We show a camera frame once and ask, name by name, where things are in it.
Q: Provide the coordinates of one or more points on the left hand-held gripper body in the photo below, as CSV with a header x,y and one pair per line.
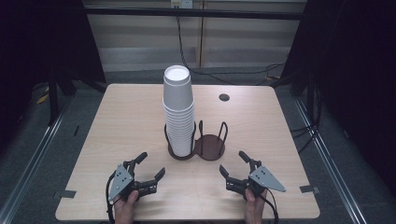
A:
x,y
122,182

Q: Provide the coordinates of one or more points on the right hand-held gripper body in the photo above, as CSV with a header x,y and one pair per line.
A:
x,y
264,180

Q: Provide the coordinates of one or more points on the stack of white cups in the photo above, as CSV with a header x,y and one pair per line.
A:
x,y
177,102

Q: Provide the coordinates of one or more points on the person's left hand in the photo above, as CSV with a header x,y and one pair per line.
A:
x,y
125,210

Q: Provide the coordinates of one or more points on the person's right hand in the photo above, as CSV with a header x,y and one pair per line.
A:
x,y
253,208

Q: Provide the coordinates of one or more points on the grey tape strip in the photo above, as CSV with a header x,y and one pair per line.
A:
x,y
65,194
309,189

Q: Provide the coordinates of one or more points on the black stand leg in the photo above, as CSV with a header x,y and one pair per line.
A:
x,y
53,99

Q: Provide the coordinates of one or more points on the dark curtain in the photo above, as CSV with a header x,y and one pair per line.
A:
x,y
40,40
358,77

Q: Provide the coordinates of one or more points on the metal floor rail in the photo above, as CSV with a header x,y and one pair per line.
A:
x,y
330,155
34,161

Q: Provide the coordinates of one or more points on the black horizontal frame bar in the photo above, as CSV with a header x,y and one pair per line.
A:
x,y
193,13

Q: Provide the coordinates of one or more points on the white wall power outlet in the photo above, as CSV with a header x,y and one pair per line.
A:
x,y
182,3

